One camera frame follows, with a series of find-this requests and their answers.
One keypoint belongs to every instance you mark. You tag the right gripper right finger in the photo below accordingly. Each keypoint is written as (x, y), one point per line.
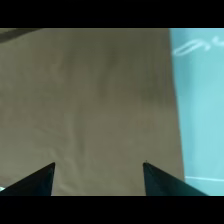
(163, 183)

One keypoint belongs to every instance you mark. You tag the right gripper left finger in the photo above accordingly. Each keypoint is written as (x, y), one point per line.
(36, 183)

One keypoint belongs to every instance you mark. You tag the brown garment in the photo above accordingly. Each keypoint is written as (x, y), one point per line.
(93, 106)

